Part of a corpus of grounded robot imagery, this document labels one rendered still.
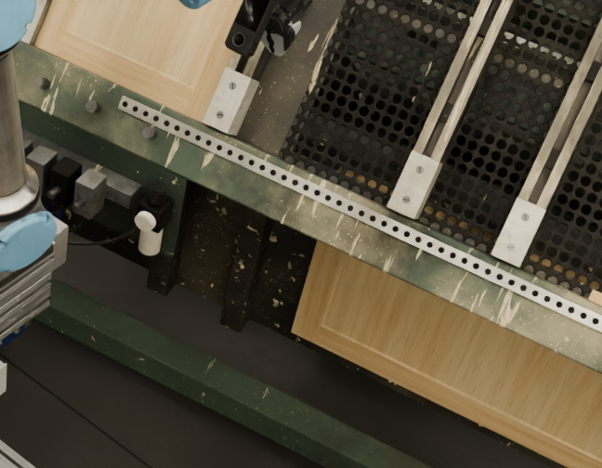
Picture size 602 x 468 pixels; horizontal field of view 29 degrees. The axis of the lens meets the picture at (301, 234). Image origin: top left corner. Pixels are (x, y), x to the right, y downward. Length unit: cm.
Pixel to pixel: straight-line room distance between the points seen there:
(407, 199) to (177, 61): 58
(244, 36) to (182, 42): 70
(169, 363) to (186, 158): 67
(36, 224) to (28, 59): 96
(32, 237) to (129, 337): 129
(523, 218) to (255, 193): 55
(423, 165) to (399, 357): 69
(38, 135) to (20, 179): 98
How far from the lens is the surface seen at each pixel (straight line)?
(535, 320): 232
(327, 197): 235
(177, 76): 249
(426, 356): 281
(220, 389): 287
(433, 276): 233
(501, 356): 273
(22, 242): 168
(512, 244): 229
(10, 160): 160
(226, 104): 239
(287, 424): 284
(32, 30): 260
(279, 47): 191
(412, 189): 231
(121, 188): 250
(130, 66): 252
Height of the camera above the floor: 240
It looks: 42 degrees down
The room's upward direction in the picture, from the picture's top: 15 degrees clockwise
